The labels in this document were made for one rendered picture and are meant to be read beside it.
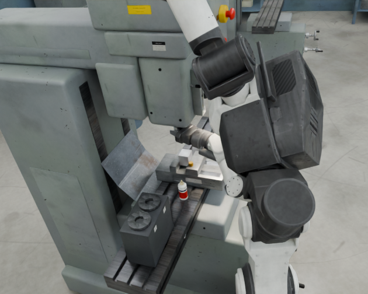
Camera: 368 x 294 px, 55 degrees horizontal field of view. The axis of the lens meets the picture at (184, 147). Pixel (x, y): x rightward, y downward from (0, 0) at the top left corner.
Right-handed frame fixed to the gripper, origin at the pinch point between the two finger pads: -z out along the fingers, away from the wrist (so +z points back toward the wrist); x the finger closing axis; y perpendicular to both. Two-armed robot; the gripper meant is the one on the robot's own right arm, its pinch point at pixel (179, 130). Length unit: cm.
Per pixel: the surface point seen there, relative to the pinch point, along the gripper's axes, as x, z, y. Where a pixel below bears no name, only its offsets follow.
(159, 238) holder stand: 40, 22, 21
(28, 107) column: 43, -49, -19
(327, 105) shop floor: -270, -29, 123
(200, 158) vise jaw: -7.8, 4.2, 19.2
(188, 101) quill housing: 3.2, 11.0, -19.6
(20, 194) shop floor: 29, -194, 121
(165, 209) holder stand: 31.0, 18.2, 14.5
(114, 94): 19.0, -16.4, -22.9
